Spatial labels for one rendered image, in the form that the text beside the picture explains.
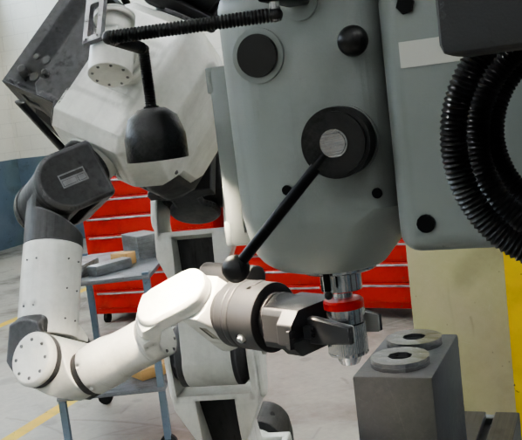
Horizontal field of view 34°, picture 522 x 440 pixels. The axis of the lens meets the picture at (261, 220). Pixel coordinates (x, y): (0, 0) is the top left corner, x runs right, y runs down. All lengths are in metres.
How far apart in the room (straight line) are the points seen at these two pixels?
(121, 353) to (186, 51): 0.50
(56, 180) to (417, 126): 0.67
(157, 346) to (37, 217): 0.31
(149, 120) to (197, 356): 0.84
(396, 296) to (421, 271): 2.97
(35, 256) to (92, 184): 0.14
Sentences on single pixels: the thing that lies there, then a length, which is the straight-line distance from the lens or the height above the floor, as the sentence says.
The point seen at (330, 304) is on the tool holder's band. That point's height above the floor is 1.27.
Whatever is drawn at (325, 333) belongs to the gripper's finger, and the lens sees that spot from 0.98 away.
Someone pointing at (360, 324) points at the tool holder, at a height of 1.24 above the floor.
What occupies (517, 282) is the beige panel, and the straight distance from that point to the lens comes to 2.73.
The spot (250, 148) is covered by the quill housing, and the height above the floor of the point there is 1.46.
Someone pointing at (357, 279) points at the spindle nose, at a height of 1.29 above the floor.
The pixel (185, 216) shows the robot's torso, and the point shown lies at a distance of 1.74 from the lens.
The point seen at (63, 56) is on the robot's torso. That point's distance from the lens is 1.47.
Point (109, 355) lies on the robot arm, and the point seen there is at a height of 1.19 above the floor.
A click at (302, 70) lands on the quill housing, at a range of 0.87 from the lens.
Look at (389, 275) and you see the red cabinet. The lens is 5.71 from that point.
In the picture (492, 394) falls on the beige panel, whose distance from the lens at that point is 2.84.
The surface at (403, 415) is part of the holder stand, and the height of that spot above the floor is 1.03.
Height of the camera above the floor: 1.50
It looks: 7 degrees down
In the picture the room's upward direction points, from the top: 7 degrees counter-clockwise
